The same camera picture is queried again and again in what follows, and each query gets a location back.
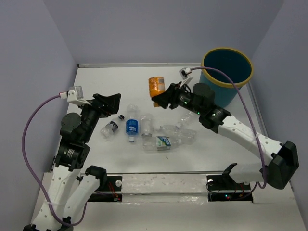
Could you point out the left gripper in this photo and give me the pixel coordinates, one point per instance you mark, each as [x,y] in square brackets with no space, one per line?
[111,106]

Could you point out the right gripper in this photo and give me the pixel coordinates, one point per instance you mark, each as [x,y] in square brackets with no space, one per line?
[170,96]

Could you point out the orange plastic bottle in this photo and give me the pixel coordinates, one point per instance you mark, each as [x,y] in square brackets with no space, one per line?
[156,86]

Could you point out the black label small bottle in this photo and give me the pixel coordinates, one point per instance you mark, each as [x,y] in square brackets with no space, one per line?
[111,128]

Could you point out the blue label plastic bottle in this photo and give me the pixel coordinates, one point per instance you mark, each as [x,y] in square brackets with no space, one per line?
[132,122]

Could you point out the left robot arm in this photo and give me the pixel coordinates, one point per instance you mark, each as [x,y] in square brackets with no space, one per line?
[68,193]

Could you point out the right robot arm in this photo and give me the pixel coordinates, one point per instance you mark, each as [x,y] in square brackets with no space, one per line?
[278,161]

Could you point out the blue bin yellow rim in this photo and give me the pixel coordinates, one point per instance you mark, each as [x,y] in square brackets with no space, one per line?
[225,64]

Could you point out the clear plastic jar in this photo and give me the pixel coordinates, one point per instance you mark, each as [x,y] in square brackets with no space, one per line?
[146,125]

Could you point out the clear slim plastic bottle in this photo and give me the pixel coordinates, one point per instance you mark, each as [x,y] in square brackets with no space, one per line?
[187,119]

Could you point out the clear crumpled plastic bottle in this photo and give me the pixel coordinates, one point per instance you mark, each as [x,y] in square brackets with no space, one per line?
[186,136]

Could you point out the green label plastic bottle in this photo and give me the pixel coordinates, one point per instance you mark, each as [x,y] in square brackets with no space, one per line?
[160,143]

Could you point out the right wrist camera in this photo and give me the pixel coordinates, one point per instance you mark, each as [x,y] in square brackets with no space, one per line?
[185,74]

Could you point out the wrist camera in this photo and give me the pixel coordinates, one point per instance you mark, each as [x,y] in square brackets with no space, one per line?
[75,96]
[185,74]

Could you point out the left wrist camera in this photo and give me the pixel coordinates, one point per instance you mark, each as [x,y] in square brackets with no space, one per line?
[75,96]

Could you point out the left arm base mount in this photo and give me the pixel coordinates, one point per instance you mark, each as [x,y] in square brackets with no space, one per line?
[110,186]

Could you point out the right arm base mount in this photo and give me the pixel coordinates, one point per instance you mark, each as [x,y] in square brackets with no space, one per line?
[222,188]

